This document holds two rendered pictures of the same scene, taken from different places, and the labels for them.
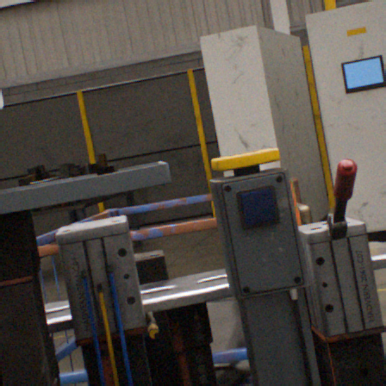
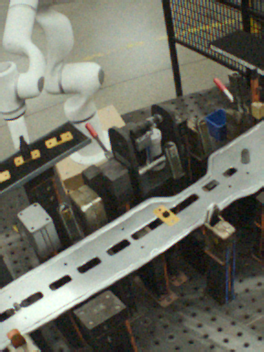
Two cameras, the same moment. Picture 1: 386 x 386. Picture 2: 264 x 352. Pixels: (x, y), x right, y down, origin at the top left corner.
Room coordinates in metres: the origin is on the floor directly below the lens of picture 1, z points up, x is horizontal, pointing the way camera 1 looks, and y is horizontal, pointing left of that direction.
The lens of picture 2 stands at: (2.27, -0.07, 2.17)
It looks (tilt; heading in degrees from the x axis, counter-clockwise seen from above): 42 degrees down; 155
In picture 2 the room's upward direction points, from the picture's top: 11 degrees counter-clockwise
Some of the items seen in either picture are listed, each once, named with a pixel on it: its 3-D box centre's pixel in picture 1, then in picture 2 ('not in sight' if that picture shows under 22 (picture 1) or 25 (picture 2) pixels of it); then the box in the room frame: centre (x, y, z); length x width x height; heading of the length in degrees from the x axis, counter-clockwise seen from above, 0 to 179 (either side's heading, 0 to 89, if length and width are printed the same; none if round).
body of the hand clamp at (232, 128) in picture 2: not in sight; (237, 148); (1.09, 0.92, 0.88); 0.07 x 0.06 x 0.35; 4
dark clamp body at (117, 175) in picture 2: not in sight; (123, 213); (1.09, 0.42, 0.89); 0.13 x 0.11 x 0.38; 4
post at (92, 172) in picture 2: not in sight; (103, 217); (1.08, 0.36, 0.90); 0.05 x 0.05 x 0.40; 4
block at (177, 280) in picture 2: not in sight; (167, 247); (1.27, 0.47, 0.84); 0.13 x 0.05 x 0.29; 4
